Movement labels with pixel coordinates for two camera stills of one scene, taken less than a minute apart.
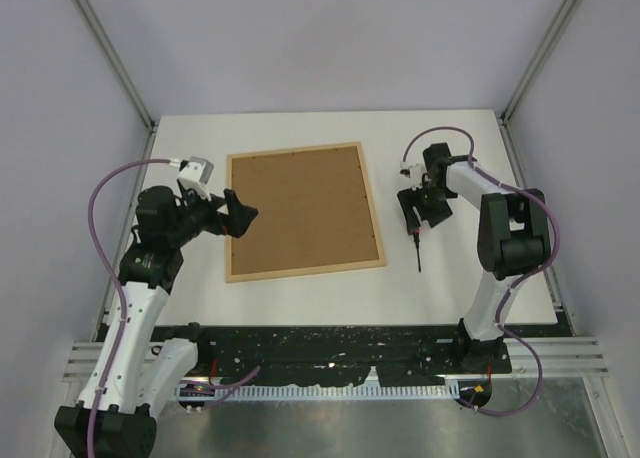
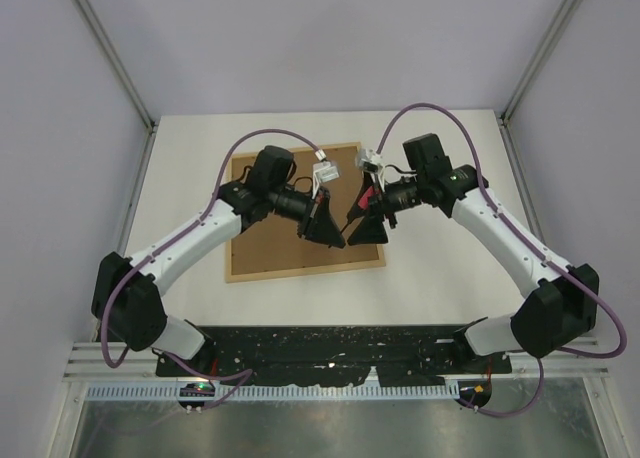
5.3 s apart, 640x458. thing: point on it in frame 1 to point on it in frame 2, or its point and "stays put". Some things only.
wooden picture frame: (316, 213) stays put
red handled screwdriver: (416, 238) to (363, 206)
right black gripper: (408, 198) to (371, 230)
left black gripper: (239, 214) to (317, 223)
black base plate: (397, 354) stays put
